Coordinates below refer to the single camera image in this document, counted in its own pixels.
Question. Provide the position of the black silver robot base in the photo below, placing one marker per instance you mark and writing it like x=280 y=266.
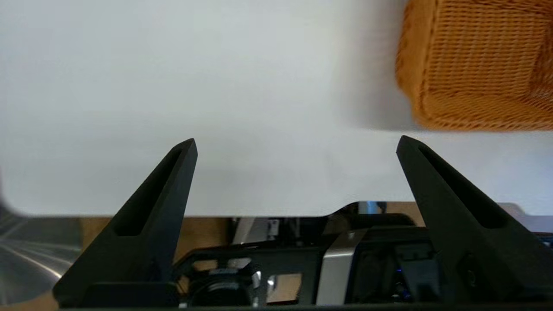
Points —
x=302 y=263

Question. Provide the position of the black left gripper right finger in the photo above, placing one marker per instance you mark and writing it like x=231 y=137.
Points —
x=475 y=242

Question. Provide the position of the orange wicker basket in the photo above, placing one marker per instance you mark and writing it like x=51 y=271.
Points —
x=475 y=65

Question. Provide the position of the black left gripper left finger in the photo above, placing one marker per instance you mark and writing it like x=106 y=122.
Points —
x=142 y=242

